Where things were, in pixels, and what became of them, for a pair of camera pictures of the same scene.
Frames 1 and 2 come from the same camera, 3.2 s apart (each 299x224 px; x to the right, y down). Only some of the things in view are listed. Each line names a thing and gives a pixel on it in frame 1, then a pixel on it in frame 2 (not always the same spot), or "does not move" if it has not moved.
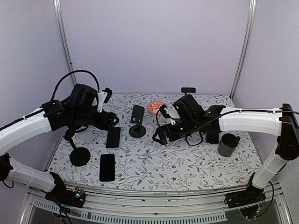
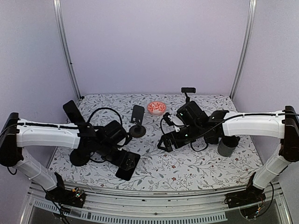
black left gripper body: (100, 123) -> (107, 153)
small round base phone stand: (138, 130) does not move
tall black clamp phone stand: (188, 90) does not move
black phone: (107, 172) -> (128, 166)
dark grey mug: (227, 144) does not move
